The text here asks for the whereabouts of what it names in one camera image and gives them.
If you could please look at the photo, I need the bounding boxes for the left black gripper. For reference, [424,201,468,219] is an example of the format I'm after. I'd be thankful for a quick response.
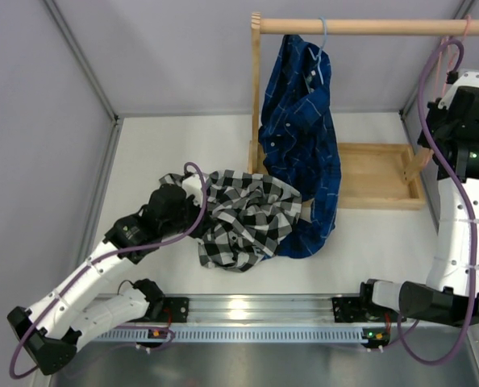
[160,192,215,239]

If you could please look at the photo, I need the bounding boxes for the black white checkered shirt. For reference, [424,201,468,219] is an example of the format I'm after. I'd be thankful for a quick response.
[158,169,304,274]

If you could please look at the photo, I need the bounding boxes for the pink wire hanger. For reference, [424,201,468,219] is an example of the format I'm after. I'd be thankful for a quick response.
[423,15,473,170]

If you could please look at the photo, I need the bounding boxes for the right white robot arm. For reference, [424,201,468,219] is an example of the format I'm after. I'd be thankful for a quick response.
[356,85,479,327]

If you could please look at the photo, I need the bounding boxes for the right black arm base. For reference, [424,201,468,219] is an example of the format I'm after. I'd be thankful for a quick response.
[331,297,381,323]

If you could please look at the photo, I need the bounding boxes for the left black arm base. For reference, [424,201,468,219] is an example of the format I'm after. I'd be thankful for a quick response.
[137,297,190,323]

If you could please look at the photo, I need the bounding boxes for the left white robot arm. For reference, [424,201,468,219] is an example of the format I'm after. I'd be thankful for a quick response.
[7,177,207,376]

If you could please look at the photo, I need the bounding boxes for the blue plaid shirt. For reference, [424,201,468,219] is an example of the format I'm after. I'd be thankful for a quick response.
[258,35,342,259]

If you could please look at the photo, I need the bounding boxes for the wooden clothes rack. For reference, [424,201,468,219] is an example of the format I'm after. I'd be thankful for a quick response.
[248,12,479,210]

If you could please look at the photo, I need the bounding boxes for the right aluminium frame post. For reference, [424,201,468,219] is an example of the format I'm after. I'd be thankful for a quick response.
[398,0,478,118]

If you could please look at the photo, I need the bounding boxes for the aluminium frame post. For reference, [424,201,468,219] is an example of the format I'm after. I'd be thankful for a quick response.
[398,0,478,118]
[40,0,119,123]

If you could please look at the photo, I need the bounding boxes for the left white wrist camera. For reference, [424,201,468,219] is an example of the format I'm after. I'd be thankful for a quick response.
[181,173,203,206]

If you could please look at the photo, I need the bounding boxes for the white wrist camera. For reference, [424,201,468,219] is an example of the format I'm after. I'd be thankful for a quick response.
[437,70,479,110]
[181,173,203,206]

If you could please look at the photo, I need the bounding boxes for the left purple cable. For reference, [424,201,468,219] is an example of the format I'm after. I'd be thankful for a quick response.
[8,161,208,380]

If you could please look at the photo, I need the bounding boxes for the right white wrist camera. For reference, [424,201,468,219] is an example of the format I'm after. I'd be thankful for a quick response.
[437,70,479,110]

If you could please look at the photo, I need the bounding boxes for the aluminium mounting rail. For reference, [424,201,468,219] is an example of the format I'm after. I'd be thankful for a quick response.
[171,294,397,326]

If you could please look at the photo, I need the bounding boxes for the left aluminium frame post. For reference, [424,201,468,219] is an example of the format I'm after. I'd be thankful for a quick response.
[40,0,119,123]

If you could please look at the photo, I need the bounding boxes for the blue wire hanger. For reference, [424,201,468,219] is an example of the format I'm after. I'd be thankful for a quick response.
[309,17,328,85]

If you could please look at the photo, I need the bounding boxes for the slotted grey cable duct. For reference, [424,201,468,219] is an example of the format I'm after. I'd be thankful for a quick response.
[96,327,372,344]

